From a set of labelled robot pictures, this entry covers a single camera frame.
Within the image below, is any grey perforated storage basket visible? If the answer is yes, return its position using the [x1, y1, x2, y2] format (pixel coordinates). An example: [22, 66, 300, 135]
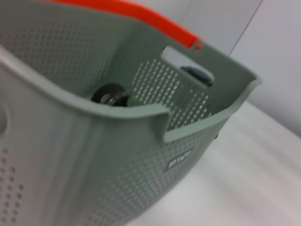
[0, 0, 263, 226]

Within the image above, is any glass carafe with black lid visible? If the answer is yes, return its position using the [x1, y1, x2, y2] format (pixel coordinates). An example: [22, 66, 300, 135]
[180, 65, 219, 139]

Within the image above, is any orange basket handle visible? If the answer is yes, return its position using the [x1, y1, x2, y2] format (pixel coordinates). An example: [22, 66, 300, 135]
[127, 0, 204, 50]

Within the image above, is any glass teacup with black base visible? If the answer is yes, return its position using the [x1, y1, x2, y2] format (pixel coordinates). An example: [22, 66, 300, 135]
[91, 82, 137, 108]

